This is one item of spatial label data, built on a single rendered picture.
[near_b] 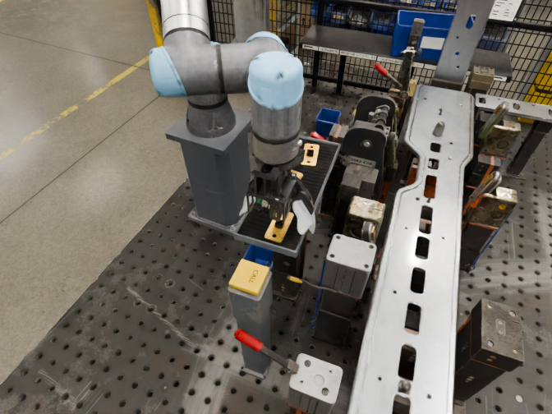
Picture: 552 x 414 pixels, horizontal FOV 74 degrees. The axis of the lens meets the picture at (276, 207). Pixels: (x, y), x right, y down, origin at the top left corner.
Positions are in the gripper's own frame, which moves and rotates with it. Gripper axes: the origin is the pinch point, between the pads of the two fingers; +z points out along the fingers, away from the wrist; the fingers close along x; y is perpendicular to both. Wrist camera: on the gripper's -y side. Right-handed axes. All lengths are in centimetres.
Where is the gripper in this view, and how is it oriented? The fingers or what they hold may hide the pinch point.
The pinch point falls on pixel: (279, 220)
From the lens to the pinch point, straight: 76.8
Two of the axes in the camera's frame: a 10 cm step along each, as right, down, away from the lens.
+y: -3.6, 6.9, -6.3
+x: 9.3, 2.7, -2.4
